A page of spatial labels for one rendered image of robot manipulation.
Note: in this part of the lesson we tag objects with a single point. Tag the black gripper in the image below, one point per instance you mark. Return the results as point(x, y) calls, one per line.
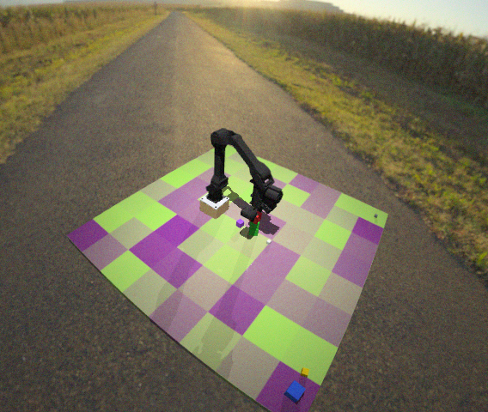
point(251, 213)

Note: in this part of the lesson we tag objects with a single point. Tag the red block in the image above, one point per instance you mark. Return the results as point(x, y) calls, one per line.
point(257, 218)

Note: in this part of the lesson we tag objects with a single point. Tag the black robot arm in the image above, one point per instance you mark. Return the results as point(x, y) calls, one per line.
point(259, 171)

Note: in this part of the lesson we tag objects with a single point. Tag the blue block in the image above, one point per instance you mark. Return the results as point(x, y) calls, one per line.
point(294, 391)

